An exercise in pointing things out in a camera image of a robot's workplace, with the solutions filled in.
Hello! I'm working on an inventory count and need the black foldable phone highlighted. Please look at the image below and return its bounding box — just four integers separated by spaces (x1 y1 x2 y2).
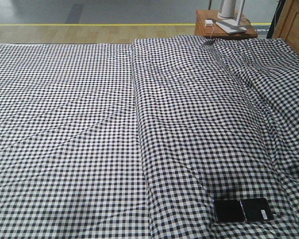
213 198 274 223

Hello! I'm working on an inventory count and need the black white checkered quilt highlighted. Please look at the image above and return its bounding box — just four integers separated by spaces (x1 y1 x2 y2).
132 35 299 239

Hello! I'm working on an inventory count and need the wooden headboard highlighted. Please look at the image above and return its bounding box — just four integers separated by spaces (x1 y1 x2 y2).
273 0 299 54

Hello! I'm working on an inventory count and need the wooden nightstand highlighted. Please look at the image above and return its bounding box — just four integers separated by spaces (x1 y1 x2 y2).
194 9 258 40

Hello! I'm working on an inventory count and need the white charger adapter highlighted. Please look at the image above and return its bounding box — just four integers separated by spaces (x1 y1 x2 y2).
204 19 213 27

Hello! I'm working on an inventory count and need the black white checkered bedsheet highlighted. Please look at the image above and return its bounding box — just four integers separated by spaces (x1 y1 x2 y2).
0 44 151 239

